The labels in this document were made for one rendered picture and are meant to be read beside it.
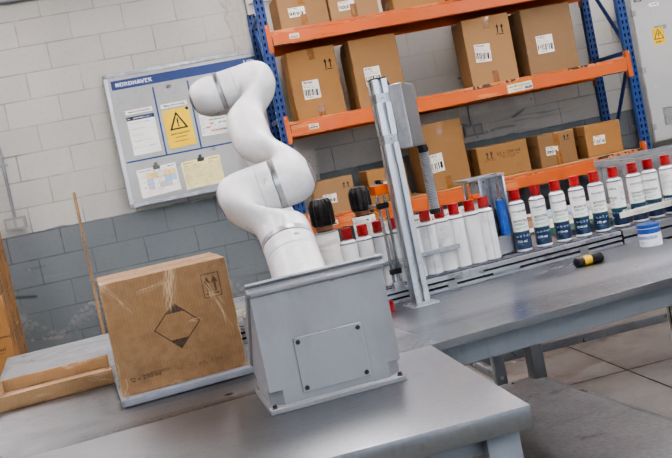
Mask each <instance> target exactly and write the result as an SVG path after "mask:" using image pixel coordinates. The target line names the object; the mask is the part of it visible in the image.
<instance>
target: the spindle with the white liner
mask: <svg viewBox="0 0 672 458"><path fill-rule="evenodd" d="M308 210H309V215H310V220H311V225H312V226H313V227H314V228H316V232H317V233H315V234H314V236H315V239H316V241H317V244H318V247H319V249H320V252H321V254H322V257H323V260H324V262H325V265H326V266H328V265H332V264H337V263H341V262H343V257H342V252H341V247H340V243H341V242H340V238H339V233H338V230H337V229H333V228H334V227H333V225H332V224H334V223H335V215H334V210H333V205H332V202H331V200H330V199H329V198H328V197H323V198H317V199H314V200H311V201H310V202H309V205H308Z"/></svg>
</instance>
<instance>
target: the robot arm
mask: <svg viewBox="0 0 672 458"><path fill-rule="evenodd" d="M275 87H276V83H275V77H274V74H273V72H272V70H271V69H270V67H269V66H268V65H267V64H265V63H263V62H261V61H249V62H246V63H243V64H240V65H237V66H234V67H231V68H228V69H225V70H222V71H219V72H216V73H214V74H211V75H208V76H205V77H203V78H200V79H198V80H197V81H195V82H194V83H193V84H192V85H191V87H190V89H189V94H188V96H189V100H190V103H191V105H192V107H193V108H194V109H195V111H196V112H198V113H199V114H201V115H204V116H210V117H212V116H221V115H226V114H227V120H226V124H227V130H228V134H229V137H230V139H231V142H232V144H233V146H234V148H235V150H236V151H237V153H238V154H239V155H240V156H241V157H243V159H244V162H245V164H246V167H247V168H245V169H242V170H240V171H237V172H235V173H232V174H230V175H228V176H227V177H225V178H224V179H223V180H222V181H221V182H220V183H219V185H218V188H217V193H216V197H217V203H218V205H219V208H220V210H221V211H222V214H223V215H224V216H225V217H226V218H227V219H228V220H229V221H230V222H232V223H233V224H235V225H236V226H238V227H240V228H242V229H244V230H246V231H248V232H250V233H251V234H252V235H253V237H254V238H256V239H257V240H259V242H260V244H261V247H262V250H263V253H264V256H265V259H266V262H267V265H268V268H269V271H270V274H271V277H272V278H276V277H281V276H285V275H289V274H294V273H298V272H302V271H307V270H311V269H315V268H319V267H324V266H326V265H325V262H324V260H323V257H322V254H321V252H320V249H319V247H318V244H317V241H316V239H315V236H314V233H313V231H312V228H311V226H310V223H309V221H308V220H307V218H306V217H305V216H304V215H303V214H302V213H300V212H298V211H295V210H294V209H293V208H292V205H295V204H298V203H300V202H302V201H304V200H306V199H307V198H308V197H310V196H311V195H312V193H313V191H314V189H315V185H316V179H315V175H314V172H313V169H312V168H311V166H310V164H309V162H307V160H306V159H305V158H304V157H303V156H302V155H301V154H300V153H298V152H297V151H295V150H294V149H292V148H291V147H289V146H287V145H286V144H284V143H282V142H280V141H278V140H277V139H275V138H274V136H273V135H272V133H271V132H270V129H269V127H268V125H267V122H266V119H265V117H264V112H265V111H266V109H267V107H268V106H269V104H270V103H271V101H272V99H273V97H274V93H275ZM273 181H274V182H273ZM274 184H275V185H274Z"/></svg>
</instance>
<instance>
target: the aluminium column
mask: <svg viewBox="0 0 672 458"><path fill-rule="evenodd" d="M367 85H368V90H369V95H370V96H373V95H376V94H381V93H388V92H389V90H388V85H387V80H386V76H384V77H379V78H373V79H370V80H368V81H367ZM372 110H373V115H374V120H375V125H376V130H377V135H378V137H380V136H385V135H390V134H393V135H394V134H396V133H397V130H396V125H395V120H394V115H393V110H392V105H391V101H387V102H382V103H377V104H374V105H372ZM380 150H381V155H382V160H383V165H384V170H385V175H386V180H387V185H388V190H389V195H390V200H391V205H392V210H393V215H394V220H395V225H396V230H397V235H398V239H399V244H400V249H401V254H402V259H403V264H404V269H405V274H406V279H407V284H408V289H409V294H410V299H411V304H413V305H421V304H425V303H428V302H431V300H430V295H429V290H428V285H427V280H426V275H425V270H424V265H423V260H422V255H421V250H420V245H419V240H418V235H417V230H416V225H415V220H414V215H413V210H412V205H411V200H410V195H409V190H408V185H407V180H406V175H405V170H404V165H403V160H402V155H401V150H400V145H399V142H395V143H390V144H385V145H381V146H380Z"/></svg>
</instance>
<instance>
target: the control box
mask: <svg viewBox="0 0 672 458"><path fill-rule="evenodd" d="M388 90H389V92H388V94H389V99H390V101H391V105H392V110H393V115H394V120H395V125H396V130H397V133H396V134H397V139H398V142H399V145H400V150H401V149H406V148H411V147H415V146H420V145H424V143H425V142H424V137H423V132H422V127H421V122H420V117H419V112H418V107H417V102H416V97H415V92H414V87H413V84H411V83H401V82H399V83H394V84H390V85H388Z"/></svg>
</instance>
